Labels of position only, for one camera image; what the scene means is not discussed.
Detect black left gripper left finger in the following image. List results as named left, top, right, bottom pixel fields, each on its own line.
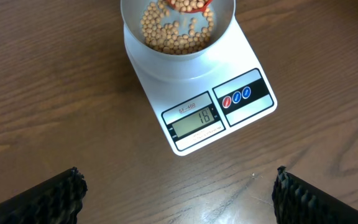
left=0, top=167, right=88, bottom=224

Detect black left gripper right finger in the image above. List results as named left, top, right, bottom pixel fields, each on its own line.
left=272, top=166, right=358, bottom=224

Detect red plastic measuring scoop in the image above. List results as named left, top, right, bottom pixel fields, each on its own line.
left=165, top=0, right=214, bottom=14

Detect white digital kitchen scale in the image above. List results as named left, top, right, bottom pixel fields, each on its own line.
left=124, top=19, right=277, bottom=156

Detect soybeans in bowl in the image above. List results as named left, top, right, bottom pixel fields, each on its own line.
left=140, top=0, right=214, bottom=55

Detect grey plastic bowl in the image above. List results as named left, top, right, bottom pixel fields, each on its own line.
left=121, top=0, right=236, bottom=61

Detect soybeans in scoop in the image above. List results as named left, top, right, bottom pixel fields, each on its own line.
left=169, top=0, right=209, bottom=12

